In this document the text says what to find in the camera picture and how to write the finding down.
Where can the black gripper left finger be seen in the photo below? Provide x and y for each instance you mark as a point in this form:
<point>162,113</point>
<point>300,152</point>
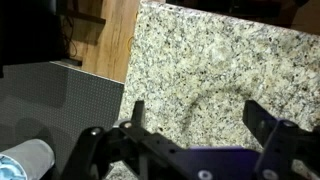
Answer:
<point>100,150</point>

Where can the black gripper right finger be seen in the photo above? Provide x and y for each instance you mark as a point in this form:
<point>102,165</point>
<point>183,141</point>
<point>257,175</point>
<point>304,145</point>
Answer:
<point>286,150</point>

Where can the grey speckled mat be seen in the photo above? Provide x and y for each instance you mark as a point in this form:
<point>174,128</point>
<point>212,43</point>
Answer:
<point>83,100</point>

